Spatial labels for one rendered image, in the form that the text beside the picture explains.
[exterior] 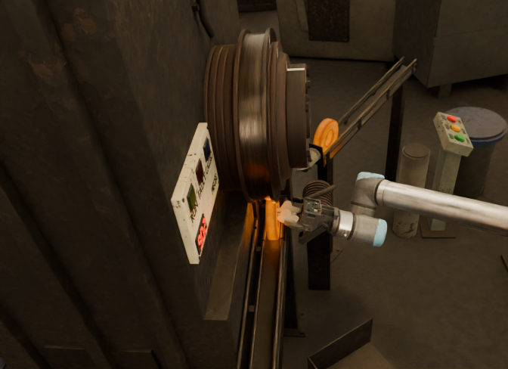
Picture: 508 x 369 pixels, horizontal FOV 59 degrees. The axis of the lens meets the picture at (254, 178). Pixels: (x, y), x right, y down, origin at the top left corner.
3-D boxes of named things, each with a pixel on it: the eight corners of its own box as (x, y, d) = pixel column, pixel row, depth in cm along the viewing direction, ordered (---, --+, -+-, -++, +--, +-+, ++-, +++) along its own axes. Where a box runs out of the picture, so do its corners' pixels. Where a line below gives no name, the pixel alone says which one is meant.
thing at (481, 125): (434, 204, 246) (447, 140, 219) (423, 168, 271) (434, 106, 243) (497, 204, 241) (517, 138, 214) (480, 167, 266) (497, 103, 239)
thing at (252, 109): (252, 239, 121) (227, 82, 92) (267, 139, 157) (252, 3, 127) (277, 239, 120) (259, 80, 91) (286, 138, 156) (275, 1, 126)
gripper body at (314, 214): (303, 196, 146) (339, 203, 147) (295, 214, 152) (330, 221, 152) (302, 212, 140) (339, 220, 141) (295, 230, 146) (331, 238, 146)
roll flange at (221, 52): (216, 239, 123) (181, 84, 93) (239, 140, 158) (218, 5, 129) (252, 239, 121) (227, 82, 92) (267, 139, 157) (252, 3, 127)
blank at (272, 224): (264, 231, 138) (275, 231, 137) (265, 184, 144) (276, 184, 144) (270, 246, 152) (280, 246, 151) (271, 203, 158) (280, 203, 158)
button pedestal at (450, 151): (422, 242, 227) (442, 141, 188) (415, 209, 245) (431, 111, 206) (456, 242, 225) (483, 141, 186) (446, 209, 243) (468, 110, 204)
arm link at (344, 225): (342, 224, 154) (344, 246, 146) (329, 221, 153) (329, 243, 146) (351, 206, 148) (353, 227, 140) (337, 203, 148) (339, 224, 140)
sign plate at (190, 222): (189, 264, 93) (169, 200, 82) (212, 183, 113) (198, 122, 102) (199, 264, 93) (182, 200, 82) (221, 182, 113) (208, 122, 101)
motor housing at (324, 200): (305, 295, 210) (300, 213, 176) (306, 258, 227) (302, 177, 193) (333, 296, 208) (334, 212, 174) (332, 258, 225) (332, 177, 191)
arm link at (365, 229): (376, 244, 153) (385, 250, 143) (340, 237, 153) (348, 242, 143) (382, 218, 153) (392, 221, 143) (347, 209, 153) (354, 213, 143)
